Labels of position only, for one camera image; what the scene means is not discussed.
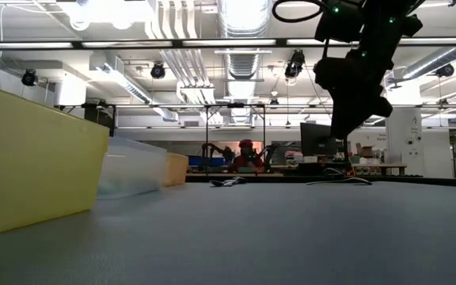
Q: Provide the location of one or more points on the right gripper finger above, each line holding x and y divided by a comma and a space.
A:
354, 115
336, 115

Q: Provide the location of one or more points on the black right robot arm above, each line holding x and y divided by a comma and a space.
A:
390, 27

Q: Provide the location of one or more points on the black computer monitor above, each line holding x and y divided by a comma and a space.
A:
315, 140

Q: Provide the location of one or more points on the cardboard box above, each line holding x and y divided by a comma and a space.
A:
365, 151

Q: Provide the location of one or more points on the wooden desk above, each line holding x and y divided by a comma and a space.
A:
378, 166

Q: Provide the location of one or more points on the black ceiling spotlight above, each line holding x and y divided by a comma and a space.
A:
295, 63
445, 70
29, 78
158, 71

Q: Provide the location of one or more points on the person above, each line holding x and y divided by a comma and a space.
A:
247, 160

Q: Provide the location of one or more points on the blue-grey table mat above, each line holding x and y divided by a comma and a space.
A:
228, 237

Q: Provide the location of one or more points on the orange plastic bin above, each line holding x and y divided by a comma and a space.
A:
176, 170

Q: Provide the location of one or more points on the clear plastic bin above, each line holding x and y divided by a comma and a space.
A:
133, 170

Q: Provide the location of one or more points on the overhead light bar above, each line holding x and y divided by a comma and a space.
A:
133, 43

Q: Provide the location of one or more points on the dark cabinet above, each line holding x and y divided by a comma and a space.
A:
99, 120

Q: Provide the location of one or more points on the white ceiling unit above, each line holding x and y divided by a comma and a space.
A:
69, 95

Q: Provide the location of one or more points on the yellow plastic bin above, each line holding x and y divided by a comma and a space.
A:
34, 166

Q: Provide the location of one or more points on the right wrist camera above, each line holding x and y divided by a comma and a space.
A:
333, 73

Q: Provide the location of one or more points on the black table frame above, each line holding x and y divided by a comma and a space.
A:
430, 181

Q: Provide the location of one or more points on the silver ceiling duct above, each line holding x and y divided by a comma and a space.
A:
244, 67

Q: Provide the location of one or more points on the distant black workstation frame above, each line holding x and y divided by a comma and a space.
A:
172, 105

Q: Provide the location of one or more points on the white rectangular air duct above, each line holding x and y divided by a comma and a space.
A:
123, 83

